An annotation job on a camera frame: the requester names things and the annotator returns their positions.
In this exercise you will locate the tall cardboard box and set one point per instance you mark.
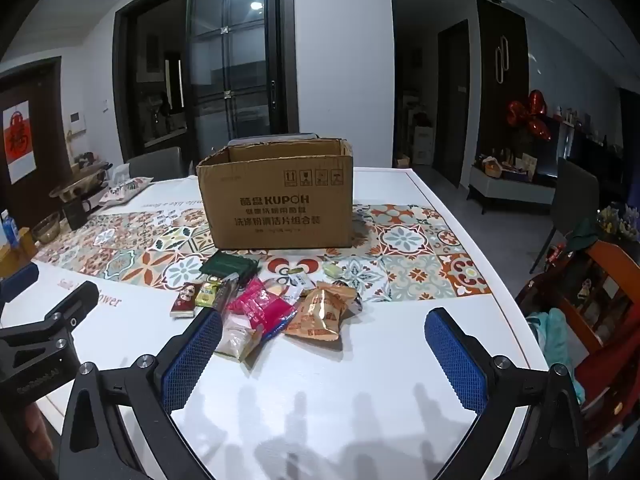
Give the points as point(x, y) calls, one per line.
point(423, 144)

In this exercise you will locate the blue carton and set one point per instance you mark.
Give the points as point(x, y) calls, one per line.
point(9, 230)

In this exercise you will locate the flower bouquet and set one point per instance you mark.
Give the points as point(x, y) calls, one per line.
point(620, 220)

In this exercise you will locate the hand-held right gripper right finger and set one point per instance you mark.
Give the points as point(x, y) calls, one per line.
point(457, 365)

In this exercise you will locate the orange gift basket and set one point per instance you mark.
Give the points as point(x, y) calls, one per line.
point(491, 166)

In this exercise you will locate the grey dining chair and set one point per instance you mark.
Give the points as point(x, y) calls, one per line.
point(155, 162)

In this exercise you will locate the sliding glass door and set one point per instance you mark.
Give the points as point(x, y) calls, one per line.
point(225, 60)

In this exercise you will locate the dark room door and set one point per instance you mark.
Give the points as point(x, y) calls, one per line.
point(452, 100)

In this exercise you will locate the red-brown snack packet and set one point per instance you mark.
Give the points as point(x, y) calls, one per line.
point(184, 300)

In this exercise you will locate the wooden tea tray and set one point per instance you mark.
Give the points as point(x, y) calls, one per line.
point(80, 182)

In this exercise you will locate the wooden box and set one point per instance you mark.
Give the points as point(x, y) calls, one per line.
point(17, 257)

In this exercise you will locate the orange wooden chair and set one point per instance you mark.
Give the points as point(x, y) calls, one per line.
point(607, 265)

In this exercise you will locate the dark wooden door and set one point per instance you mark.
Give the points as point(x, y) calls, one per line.
point(42, 110)

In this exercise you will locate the dark green snack packet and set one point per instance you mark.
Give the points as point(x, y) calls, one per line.
point(230, 264)

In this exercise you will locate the white television cabinet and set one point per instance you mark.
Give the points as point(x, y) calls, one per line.
point(510, 190)

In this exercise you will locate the white round-printed snack packet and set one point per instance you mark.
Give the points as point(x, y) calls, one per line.
point(280, 287)

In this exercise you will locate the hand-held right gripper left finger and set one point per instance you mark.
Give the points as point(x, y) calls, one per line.
point(192, 360)

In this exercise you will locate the clear plastic snack packet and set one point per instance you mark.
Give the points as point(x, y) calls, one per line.
point(230, 287)

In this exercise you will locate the grey armless chair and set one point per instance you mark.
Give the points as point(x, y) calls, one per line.
point(572, 195)

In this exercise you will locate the glass bowl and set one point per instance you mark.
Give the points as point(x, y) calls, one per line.
point(46, 226)

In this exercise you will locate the red and white door poster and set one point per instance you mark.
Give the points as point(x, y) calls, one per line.
point(17, 140)

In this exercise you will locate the white loop wall ornament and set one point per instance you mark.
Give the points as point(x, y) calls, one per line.
point(501, 60)

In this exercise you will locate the person's left hand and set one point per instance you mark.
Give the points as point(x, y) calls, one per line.
point(35, 432)

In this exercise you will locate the black mug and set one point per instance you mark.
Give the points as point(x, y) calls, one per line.
point(75, 214)

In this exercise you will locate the yellow-green candy packet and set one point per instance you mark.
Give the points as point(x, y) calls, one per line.
point(207, 294)

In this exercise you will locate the small pale green candy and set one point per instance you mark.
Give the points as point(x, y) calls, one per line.
point(332, 271)

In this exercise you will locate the beige snack packet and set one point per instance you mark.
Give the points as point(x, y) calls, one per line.
point(240, 342)

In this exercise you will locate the orange snack bag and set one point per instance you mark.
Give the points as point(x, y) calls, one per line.
point(317, 317)

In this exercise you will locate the tile-patterned white table cloth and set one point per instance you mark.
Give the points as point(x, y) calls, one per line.
point(310, 400)

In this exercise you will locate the white wall intercom panel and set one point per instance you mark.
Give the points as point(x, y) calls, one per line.
point(77, 120)

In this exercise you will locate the dark green cloth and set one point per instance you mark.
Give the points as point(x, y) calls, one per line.
point(582, 237)

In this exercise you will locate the red foil balloons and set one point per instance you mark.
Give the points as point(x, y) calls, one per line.
point(527, 112)

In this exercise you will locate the small cardboard box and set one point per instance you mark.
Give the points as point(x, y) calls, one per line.
point(401, 162)

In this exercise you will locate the pink snack packet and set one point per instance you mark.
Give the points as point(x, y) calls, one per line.
point(262, 307)

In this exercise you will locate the teal cloth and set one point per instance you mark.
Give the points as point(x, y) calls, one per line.
point(552, 330)

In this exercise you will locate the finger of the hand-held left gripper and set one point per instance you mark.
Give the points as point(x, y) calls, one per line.
point(20, 275)
point(70, 310)

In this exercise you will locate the brown cardboard box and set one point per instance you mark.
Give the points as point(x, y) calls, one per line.
point(280, 200)

